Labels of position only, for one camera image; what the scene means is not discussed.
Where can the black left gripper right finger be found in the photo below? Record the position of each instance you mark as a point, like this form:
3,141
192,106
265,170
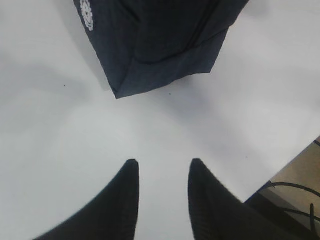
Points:
215,214

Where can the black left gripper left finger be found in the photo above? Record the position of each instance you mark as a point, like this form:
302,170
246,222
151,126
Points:
111,215

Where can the navy blue lunch bag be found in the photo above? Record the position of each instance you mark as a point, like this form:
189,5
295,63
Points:
144,45

